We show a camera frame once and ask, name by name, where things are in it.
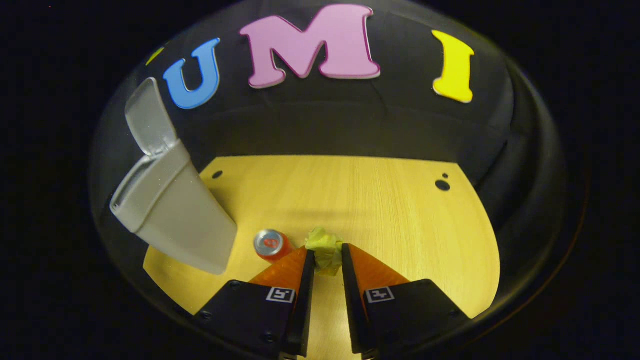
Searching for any white desktop garbage bin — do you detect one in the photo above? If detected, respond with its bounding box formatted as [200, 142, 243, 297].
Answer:
[110, 77, 238, 276]

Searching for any wooden desktop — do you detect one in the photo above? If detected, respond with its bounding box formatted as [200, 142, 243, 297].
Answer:
[143, 155, 501, 360]

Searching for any yellow paper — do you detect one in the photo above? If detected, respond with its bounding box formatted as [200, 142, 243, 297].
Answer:
[305, 226, 345, 277]

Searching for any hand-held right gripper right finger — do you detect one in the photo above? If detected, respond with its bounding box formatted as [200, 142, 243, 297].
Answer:
[341, 243, 471, 357]

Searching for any black backdrop cloth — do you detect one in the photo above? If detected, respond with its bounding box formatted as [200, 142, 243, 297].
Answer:
[92, 0, 566, 311]

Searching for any red pop can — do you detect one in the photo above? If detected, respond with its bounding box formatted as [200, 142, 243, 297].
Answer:
[253, 229, 296, 264]

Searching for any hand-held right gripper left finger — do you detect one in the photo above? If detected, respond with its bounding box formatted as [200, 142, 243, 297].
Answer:
[192, 245, 317, 358]

